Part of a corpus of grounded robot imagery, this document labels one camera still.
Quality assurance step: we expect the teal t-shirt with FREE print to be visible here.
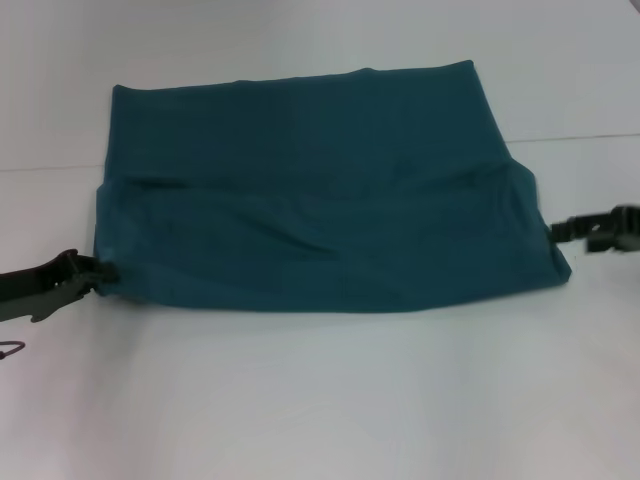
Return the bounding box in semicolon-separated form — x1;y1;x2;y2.
92;59;574;319

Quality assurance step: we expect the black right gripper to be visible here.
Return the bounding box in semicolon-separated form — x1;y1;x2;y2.
549;203;640;255

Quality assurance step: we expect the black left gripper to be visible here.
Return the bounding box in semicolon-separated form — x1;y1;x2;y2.
0;249;120;324

